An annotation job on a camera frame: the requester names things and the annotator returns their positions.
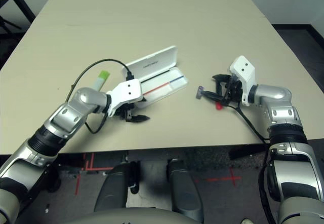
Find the black tripod stand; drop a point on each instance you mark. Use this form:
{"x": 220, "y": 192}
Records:
{"x": 7, "y": 23}

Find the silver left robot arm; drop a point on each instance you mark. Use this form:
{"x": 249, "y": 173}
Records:
{"x": 65, "y": 115}

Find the white shoe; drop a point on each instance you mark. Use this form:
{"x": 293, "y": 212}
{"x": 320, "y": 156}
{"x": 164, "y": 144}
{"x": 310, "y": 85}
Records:
{"x": 246, "y": 221}

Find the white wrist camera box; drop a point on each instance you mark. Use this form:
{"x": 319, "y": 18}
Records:
{"x": 126, "y": 91}
{"x": 244, "y": 69}

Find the small dark eraser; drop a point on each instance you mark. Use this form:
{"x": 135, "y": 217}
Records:
{"x": 199, "y": 92}

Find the red and black marker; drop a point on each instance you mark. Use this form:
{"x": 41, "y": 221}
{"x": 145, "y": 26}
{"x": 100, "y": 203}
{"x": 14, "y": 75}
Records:
{"x": 219, "y": 106}

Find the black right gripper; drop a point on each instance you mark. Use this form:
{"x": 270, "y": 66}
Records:
{"x": 234, "y": 92}

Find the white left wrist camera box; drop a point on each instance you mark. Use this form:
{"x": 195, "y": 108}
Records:
{"x": 126, "y": 91}

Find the grey robot torso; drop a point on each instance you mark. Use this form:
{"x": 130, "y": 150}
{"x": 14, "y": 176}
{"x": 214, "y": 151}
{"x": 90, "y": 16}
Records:
{"x": 126, "y": 217}

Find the red floor tape corner lines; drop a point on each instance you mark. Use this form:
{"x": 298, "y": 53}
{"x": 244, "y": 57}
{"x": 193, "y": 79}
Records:
{"x": 101, "y": 168}

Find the grey robot leg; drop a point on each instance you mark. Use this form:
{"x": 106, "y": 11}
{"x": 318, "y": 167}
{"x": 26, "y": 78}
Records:
{"x": 114, "y": 186}
{"x": 184, "y": 191}

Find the grey robot left leg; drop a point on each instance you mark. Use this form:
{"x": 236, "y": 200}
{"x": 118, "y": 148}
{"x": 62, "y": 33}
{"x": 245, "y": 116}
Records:
{"x": 114, "y": 186}

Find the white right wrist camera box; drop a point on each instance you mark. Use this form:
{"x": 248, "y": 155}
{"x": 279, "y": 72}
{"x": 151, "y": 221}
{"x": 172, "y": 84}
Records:
{"x": 244, "y": 69}

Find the grey robot right leg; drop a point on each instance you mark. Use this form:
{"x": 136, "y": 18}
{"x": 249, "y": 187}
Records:
{"x": 184, "y": 191}

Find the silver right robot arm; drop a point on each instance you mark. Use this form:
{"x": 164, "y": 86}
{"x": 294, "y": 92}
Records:
{"x": 283, "y": 112}

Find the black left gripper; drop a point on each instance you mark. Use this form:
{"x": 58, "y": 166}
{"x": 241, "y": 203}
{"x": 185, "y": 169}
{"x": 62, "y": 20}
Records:
{"x": 126, "y": 111}

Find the white plastic pencil case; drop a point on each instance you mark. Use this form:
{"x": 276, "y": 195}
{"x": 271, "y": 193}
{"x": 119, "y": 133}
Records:
{"x": 162, "y": 64}

